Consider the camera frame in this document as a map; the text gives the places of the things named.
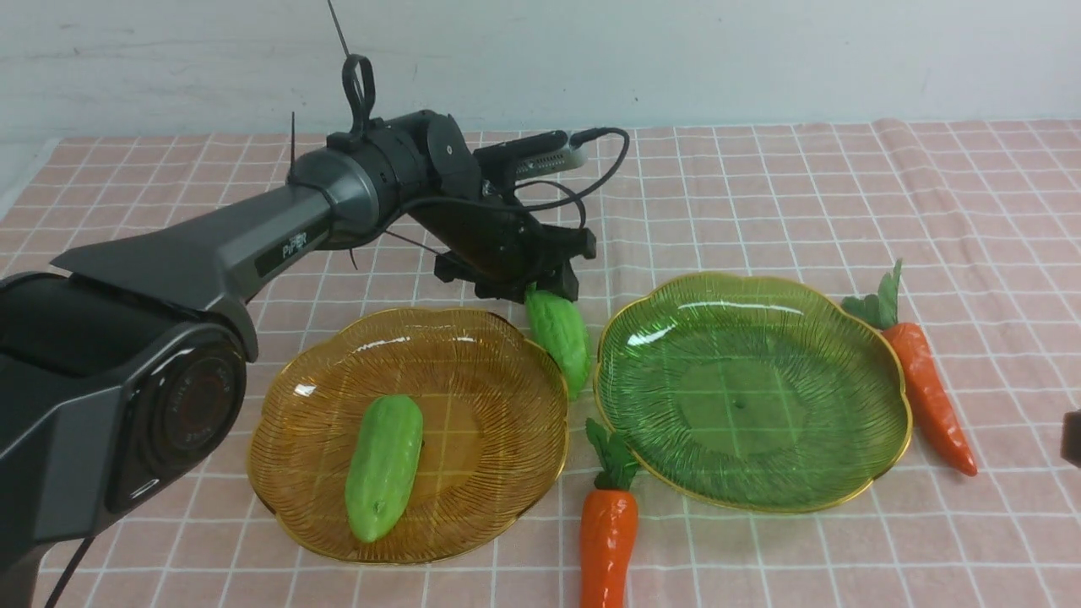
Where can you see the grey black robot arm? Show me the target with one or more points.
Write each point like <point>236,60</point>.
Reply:
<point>127,367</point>

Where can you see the pink checkered tablecloth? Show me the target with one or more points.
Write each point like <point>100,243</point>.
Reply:
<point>985,218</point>

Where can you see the orange toy carrot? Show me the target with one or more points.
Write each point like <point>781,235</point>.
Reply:
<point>608,522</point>
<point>930,404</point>

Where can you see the green toy cucumber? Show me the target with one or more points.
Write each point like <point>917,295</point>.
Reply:
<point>383,468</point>
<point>558,326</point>

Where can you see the green plastic plate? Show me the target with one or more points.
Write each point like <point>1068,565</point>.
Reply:
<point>752,392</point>

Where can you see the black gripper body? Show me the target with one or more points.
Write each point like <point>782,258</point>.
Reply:
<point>502,250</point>

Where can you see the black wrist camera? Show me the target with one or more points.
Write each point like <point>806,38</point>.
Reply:
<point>534,156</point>

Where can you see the amber plastic plate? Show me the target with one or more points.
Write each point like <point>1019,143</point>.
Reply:
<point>494,411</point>

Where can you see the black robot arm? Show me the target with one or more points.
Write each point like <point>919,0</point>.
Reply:
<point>1070,443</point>

